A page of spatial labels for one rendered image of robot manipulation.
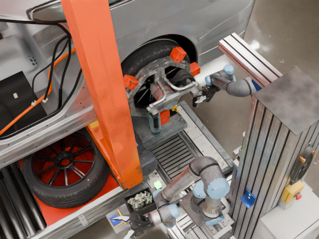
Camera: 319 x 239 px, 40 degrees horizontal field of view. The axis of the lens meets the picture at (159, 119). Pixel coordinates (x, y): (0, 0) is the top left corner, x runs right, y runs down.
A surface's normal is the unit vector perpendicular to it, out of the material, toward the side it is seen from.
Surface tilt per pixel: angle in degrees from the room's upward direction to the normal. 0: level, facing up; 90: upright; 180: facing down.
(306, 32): 0
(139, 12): 81
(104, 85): 90
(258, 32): 0
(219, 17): 90
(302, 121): 0
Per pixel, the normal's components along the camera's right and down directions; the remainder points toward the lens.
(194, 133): -0.06, -0.55
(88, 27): 0.52, 0.69
